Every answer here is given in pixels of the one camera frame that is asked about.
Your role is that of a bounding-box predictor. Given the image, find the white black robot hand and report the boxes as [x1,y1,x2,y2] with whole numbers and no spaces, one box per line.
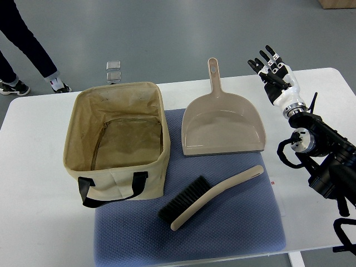
[248,45,307,118]

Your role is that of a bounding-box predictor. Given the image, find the beige hand broom black bristles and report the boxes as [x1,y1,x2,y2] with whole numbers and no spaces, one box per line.
[157,165,264,231]

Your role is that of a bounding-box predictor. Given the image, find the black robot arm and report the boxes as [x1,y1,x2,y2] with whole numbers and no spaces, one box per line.
[274,92,355,254]

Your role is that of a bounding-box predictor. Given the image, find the beige plastic dustpan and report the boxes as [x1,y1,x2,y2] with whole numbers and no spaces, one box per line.
[181,58,266,156]

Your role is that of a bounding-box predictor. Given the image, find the wooden box corner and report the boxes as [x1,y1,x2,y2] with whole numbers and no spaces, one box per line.
[318,0,356,9]

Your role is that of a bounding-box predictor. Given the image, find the blue textured mat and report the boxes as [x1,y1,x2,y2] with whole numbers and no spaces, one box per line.
[94,109,286,266]

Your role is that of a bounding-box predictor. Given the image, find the upper metal floor plate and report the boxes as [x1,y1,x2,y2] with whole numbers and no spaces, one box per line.
[106,60,121,71]

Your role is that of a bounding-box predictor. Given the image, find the white table leg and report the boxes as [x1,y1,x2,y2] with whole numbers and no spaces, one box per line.
[288,251,305,267]

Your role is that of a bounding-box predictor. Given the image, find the black table control panel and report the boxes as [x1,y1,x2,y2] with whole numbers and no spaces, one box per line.
[332,245,356,255]

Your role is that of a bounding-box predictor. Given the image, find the person in dark trousers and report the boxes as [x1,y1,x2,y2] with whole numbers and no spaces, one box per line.
[1,1,72,96]

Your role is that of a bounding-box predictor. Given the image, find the yellow canvas bag black handle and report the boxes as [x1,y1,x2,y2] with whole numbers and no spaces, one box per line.
[63,82,170,208]

